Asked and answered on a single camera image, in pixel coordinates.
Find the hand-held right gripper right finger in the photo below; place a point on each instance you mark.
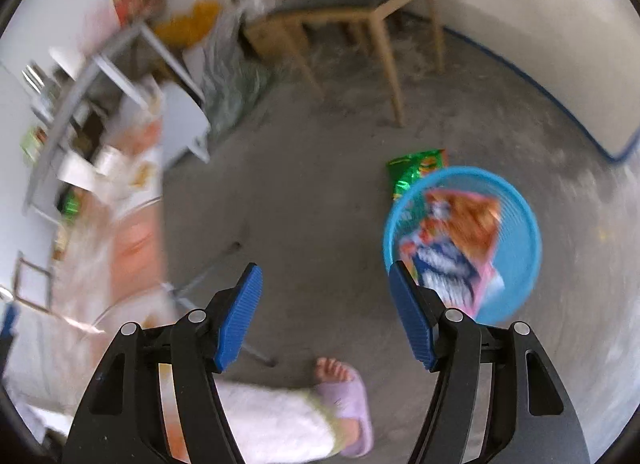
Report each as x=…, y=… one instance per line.
x=410, y=319

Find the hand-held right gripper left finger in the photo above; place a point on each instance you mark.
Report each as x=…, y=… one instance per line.
x=240, y=319

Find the pink orange snack bag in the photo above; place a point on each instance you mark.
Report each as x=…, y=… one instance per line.
x=460, y=239

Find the blue plastic basket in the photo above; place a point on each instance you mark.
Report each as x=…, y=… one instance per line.
x=520, y=254

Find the green foil snack bag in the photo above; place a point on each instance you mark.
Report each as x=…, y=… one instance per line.
x=415, y=168

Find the person's bare foot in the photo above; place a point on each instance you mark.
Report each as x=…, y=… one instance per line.
x=330, y=371

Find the purple slipper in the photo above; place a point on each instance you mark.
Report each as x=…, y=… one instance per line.
x=352, y=396

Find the dining table with patterned tablecloth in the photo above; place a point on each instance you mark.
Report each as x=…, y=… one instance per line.
x=135, y=244

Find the grey plastic bag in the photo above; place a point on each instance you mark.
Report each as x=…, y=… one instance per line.
x=225, y=83

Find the green carton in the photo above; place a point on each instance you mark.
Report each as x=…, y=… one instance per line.
x=32, y=143

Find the white side table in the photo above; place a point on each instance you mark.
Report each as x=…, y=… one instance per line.
x=75, y=98

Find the yellow plastic bag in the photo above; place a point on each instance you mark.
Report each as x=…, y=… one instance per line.
x=190, y=18

